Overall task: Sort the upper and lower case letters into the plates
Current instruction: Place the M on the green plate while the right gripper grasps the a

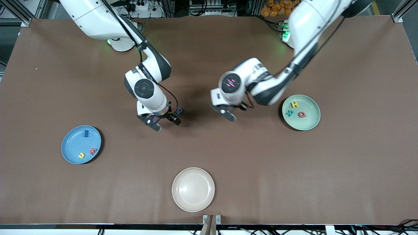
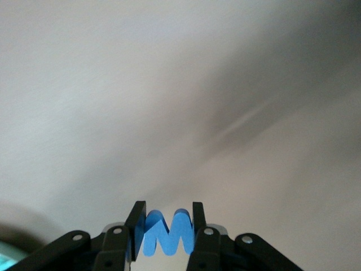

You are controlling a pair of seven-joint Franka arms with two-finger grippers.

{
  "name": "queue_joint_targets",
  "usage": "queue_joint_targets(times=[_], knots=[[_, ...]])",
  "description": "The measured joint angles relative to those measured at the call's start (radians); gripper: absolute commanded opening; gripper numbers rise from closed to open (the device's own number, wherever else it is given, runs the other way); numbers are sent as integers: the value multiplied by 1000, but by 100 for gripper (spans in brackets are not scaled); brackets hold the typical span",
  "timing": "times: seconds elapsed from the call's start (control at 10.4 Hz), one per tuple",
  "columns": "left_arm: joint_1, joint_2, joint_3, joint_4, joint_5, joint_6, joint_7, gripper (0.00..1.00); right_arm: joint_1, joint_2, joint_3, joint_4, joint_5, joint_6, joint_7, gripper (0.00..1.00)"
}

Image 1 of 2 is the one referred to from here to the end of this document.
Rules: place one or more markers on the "metal table edge bracket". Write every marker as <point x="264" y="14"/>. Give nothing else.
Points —
<point x="205" y="219"/>

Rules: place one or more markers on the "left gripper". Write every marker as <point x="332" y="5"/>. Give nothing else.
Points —
<point x="242" y="106"/>

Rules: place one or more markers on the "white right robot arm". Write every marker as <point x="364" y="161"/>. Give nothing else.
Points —
<point x="98" y="16"/>

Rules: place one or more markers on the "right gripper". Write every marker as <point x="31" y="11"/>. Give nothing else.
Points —
<point x="167" y="115"/>

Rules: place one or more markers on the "aluminium frame post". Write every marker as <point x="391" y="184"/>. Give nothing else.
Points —
<point x="18" y="12"/>
<point x="403" y="9"/>

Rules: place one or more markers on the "pale green round plate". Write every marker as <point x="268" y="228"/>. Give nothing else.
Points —
<point x="305" y="122"/>

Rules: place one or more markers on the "red lowercase letter w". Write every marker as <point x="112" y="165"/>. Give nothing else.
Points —
<point x="93" y="151"/>

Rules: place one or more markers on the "blue round plate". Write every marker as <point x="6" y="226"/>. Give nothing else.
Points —
<point x="76" y="143"/>

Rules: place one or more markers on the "dark equipment rack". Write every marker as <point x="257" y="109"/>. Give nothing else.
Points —
<point x="212" y="8"/>

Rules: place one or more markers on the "white power strip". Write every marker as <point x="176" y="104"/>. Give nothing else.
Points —
<point x="138" y="6"/>

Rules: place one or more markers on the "red capital letter Q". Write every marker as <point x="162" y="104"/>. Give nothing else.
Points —
<point x="299" y="115"/>

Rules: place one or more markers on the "teal capital letter R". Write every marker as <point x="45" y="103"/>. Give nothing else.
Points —
<point x="290" y="113"/>

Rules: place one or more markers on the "orange objects pile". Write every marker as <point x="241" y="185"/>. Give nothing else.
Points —
<point x="277" y="8"/>

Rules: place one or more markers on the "beige round plate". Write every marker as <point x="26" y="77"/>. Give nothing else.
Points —
<point x="193" y="189"/>

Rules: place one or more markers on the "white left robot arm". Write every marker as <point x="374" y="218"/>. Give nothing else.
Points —
<point x="307" y="26"/>

